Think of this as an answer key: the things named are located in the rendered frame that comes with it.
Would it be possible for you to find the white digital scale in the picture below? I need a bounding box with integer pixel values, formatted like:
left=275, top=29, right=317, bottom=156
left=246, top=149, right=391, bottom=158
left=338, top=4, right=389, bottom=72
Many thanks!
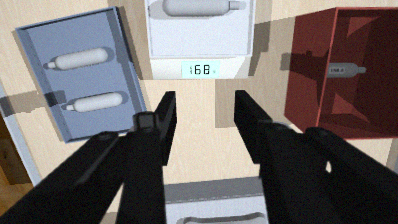
left=145, top=0, right=256, bottom=80

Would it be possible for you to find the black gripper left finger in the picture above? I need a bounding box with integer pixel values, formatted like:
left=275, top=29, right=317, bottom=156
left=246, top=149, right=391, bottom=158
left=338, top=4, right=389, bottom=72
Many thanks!
left=0, top=91, right=177, bottom=224

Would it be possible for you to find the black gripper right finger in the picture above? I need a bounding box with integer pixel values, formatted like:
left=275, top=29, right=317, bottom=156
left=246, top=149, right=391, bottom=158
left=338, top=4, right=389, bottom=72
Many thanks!
left=234, top=90, right=398, bottom=224

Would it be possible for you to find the grey gas cylinder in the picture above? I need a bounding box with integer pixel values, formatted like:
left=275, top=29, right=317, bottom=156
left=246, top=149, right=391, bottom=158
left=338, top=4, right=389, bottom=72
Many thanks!
left=326, top=63, right=366, bottom=78
left=67, top=92, right=123, bottom=112
left=162, top=0, right=240, bottom=17
left=48, top=47, right=108, bottom=70

